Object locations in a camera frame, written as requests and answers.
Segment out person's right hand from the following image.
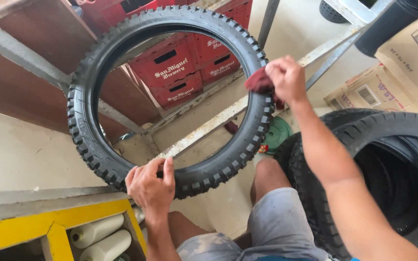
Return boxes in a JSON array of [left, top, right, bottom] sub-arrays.
[[265, 55, 308, 106]]

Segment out person's left hand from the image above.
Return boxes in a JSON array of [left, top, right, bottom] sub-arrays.
[[125, 157, 176, 219]]

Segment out dark red rag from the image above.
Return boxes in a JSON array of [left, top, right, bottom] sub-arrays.
[[245, 67, 285, 110]]

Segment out black knobby motorcycle tire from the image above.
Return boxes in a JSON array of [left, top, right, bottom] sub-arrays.
[[67, 4, 276, 200]]

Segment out green round disc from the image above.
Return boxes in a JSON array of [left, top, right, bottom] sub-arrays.
[[263, 116, 294, 155]]

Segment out black road tire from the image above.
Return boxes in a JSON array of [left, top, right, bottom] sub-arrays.
[[274, 108, 382, 189], [290, 112, 418, 261]]

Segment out small black tire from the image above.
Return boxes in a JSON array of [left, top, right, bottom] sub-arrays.
[[319, 0, 348, 24]]

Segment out small brown cardboard box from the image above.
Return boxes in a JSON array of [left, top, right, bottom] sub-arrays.
[[323, 63, 418, 114]]

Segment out stack of red plastic crates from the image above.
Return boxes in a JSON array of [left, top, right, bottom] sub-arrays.
[[78, 0, 254, 110]]

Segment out person's right leg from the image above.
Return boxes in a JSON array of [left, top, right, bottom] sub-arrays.
[[250, 157, 297, 208]]

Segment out person's leg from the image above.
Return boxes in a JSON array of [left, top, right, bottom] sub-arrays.
[[250, 157, 297, 208], [167, 211, 210, 248]]

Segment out large brown cardboard box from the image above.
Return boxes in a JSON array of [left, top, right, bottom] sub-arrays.
[[374, 5, 418, 120]]

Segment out person's grey shorts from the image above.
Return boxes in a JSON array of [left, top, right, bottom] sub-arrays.
[[176, 187, 330, 261]]

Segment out person's left leg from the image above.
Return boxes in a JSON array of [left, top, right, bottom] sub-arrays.
[[167, 211, 210, 248]]

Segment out white thread cone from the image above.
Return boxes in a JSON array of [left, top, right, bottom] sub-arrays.
[[79, 229, 133, 261], [70, 213, 125, 249]]

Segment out brown wooden shelf panels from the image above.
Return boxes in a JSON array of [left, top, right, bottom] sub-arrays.
[[0, 0, 163, 143]]

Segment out grey metal rack frame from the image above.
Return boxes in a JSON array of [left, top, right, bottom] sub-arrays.
[[0, 0, 395, 160]]

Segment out yellow metal frame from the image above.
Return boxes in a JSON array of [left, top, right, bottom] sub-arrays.
[[0, 187, 148, 261]]

